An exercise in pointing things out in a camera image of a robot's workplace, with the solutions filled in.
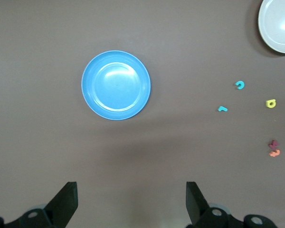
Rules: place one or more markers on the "orange letter t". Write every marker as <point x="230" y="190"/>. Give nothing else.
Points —
<point x="275" y="153"/>

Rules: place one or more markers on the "teal letter c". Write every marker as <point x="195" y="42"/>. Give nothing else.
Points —
<point x="236" y="84"/>

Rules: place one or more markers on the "teal letter l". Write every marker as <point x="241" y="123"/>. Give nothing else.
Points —
<point x="222" y="109"/>

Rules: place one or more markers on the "beige plate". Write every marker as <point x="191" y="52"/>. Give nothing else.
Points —
<point x="279" y="26"/>

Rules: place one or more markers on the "blue plate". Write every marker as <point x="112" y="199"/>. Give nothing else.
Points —
<point x="116" y="85"/>

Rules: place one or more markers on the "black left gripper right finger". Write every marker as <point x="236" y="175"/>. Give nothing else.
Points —
<point x="197" y="206"/>

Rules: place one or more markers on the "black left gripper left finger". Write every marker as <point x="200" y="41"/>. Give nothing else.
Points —
<point x="61" y="204"/>

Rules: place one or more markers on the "dark red letter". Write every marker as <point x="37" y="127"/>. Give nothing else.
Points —
<point x="273" y="143"/>

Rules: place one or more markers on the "brown table cover mat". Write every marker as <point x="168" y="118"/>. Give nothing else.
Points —
<point x="38" y="142"/>

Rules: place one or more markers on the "yellow letter d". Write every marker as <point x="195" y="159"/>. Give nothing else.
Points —
<point x="268" y="103"/>

